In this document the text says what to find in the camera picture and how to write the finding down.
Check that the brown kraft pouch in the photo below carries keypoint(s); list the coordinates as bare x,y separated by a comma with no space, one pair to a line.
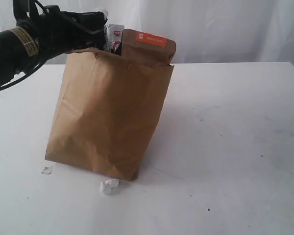
147,49

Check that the spaghetti package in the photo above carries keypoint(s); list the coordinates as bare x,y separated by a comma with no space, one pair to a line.
102,10

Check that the white pebble cluster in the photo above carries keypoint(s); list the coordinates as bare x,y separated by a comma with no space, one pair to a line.
110,187

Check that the small clear plastic scrap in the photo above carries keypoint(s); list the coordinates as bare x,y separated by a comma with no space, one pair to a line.
47,170

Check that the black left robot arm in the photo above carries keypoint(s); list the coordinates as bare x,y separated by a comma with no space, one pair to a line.
19,50

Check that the small blue white packet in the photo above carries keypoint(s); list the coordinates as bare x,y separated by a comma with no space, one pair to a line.
113,36

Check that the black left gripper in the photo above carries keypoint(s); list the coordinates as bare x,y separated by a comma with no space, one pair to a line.
53,32

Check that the brown paper bag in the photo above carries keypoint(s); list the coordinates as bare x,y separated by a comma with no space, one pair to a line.
106,113

